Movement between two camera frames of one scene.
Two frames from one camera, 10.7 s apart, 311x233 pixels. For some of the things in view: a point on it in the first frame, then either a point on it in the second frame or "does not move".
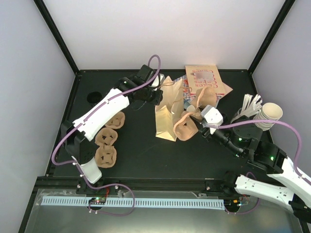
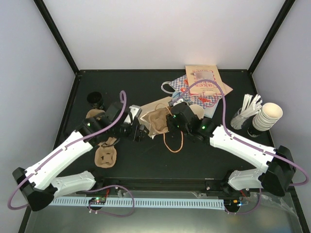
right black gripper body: [204, 133] → [172, 127]
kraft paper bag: [171, 107] → [153, 116]
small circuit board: [97, 201] does not move
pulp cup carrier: [105, 154] does not move
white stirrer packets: [250, 108] does not move
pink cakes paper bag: [199, 76] does not move
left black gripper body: [153, 100] → [132, 135]
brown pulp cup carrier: [185, 126] → [158, 120]
